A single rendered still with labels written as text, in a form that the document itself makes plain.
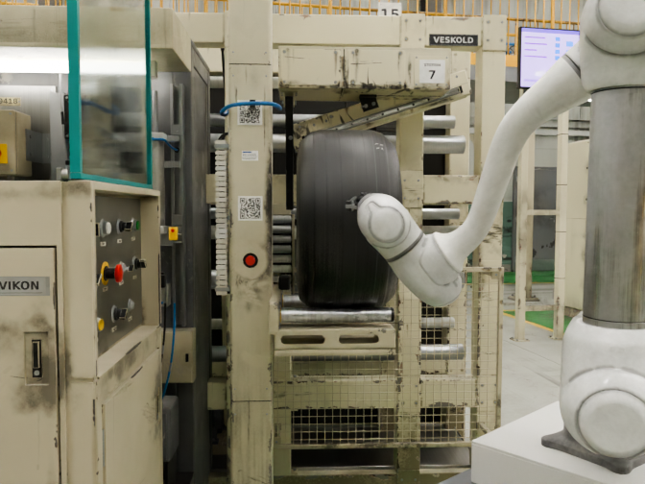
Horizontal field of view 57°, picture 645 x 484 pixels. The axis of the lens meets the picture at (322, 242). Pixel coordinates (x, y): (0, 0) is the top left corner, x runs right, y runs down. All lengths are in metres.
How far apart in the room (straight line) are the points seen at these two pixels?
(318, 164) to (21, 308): 0.87
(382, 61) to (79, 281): 1.38
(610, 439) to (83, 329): 0.91
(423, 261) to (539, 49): 4.88
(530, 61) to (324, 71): 3.98
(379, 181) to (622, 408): 0.93
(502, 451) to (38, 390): 0.90
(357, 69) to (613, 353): 1.43
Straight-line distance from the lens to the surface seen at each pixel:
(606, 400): 1.01
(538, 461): 1.28
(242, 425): 1.97
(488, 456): 1.34
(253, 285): 1.87
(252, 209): 1.85
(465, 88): 2.38
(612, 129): 1.05
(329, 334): 1.79
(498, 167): 1.25
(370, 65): 2.18
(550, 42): 6.12
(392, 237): 1.22
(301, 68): 2.16
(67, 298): 1.21
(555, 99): 1.23
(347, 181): 1.68
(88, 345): 1.21
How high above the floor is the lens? 1.21
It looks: 3 degrees down
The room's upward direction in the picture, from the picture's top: straight up
